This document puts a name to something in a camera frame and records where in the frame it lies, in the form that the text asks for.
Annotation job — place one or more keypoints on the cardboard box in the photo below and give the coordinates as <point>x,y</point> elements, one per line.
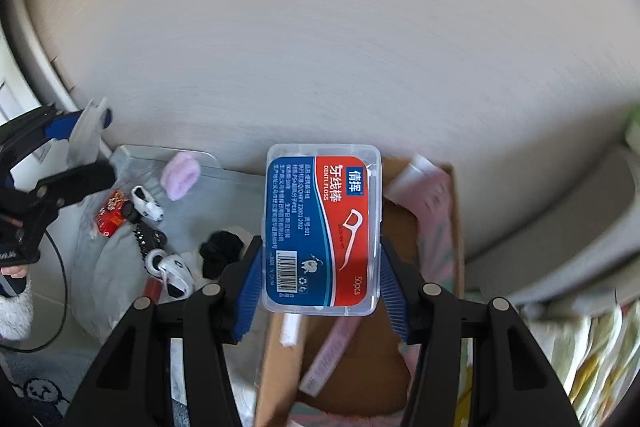
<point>370,357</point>

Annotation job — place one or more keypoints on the panda print sock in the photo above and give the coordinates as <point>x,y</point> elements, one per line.
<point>175,276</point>
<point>147,204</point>

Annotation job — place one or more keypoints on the person's left hand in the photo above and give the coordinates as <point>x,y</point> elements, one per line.
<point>11,270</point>

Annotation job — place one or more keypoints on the white plastic packet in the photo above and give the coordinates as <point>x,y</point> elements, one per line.
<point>85,132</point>

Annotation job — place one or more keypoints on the long pale flat box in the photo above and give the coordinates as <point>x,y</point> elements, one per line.
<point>327,357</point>

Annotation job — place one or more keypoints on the clear tape roll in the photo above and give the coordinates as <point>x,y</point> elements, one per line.
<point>150,263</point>

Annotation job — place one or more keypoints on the small grey headboard cushion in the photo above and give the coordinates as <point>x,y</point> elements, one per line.
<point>590,279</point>

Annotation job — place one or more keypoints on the black sock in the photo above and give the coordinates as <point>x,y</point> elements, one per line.
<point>220,252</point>

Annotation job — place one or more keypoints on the red snack packet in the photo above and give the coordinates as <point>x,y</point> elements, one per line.
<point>111,213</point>

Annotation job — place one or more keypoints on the white wall trim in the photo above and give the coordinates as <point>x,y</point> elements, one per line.
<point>35,52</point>

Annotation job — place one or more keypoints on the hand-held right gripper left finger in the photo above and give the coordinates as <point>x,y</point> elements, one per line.
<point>248,292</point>

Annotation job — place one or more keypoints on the large grey headboard cushion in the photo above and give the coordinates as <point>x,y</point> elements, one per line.
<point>575,207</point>

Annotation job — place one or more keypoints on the person's left forearm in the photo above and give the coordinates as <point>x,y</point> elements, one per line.
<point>15,314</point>

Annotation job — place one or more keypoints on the clear dental floss box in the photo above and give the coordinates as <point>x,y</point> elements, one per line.
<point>320,227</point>

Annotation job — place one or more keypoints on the floral blanket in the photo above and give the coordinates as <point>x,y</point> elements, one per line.
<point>600,357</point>

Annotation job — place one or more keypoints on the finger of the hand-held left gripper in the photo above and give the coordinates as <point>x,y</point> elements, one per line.
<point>57,127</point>
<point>80,179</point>

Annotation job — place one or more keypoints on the pink fluffy cloth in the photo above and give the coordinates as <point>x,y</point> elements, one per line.
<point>179,177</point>

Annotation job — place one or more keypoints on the black bottle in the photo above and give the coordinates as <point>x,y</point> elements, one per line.
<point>150,239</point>

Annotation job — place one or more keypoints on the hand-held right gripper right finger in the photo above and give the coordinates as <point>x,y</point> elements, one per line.
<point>395,294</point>

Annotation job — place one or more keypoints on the blue panda print cloth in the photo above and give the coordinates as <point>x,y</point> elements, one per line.
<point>40,387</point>

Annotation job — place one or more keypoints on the white paper flap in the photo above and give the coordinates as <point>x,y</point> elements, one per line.
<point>407,179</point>

